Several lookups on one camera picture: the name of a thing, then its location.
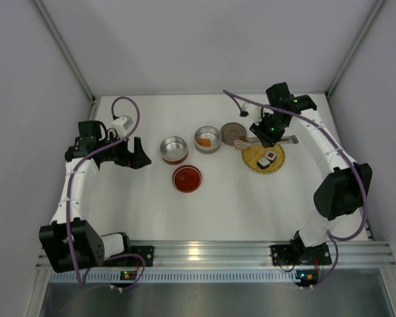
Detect metal tongs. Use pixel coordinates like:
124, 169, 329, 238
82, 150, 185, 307
234, 135, 299, 148

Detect sushi roll white centre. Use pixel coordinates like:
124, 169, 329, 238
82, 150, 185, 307
257, 157, 271, 170

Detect red-banded metal tin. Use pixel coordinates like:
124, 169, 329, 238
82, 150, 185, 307
160, 136, 189, 165

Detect orange fried food piece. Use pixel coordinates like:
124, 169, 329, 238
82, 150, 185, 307
197, 138, 211, 147

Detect red round lid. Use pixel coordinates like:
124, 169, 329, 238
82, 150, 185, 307
172, 165, 202, 193

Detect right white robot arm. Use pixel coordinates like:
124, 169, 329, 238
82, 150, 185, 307
250, 83, 372, 265

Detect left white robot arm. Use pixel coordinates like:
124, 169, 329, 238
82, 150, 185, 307
39, 116, 151, 273

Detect round bamboo plate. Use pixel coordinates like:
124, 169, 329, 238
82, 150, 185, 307
242, 145, 285, 174

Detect brown round lid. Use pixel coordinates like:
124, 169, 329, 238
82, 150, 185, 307
220, 122, 247, 147

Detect brown-banded metal tin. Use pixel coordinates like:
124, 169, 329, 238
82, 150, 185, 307
194, 126, 222, 154

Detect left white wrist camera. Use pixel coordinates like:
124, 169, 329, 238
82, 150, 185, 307
112, 116, 133, 138

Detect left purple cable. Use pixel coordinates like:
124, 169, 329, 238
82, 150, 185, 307
65, 96, 146, 291

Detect purple cable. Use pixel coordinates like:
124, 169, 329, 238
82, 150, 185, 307
222, 88, 367, 288
65, 96, 146, 291

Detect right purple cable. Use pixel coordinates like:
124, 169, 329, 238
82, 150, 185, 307
222, 88, 367, 288

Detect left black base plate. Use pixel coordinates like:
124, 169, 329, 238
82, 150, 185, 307
117, 245, 154, 267

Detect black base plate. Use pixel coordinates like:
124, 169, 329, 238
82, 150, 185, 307
117, 245, 154, 267
269, 243, 333, 267

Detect slotted cable duct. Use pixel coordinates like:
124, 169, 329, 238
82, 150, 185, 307
49, 269, 319, 284

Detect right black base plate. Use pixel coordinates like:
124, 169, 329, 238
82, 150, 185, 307
269, 243, 333, 267

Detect aluminium mounting rail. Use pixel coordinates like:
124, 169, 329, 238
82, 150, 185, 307
36, 240, 396, 270

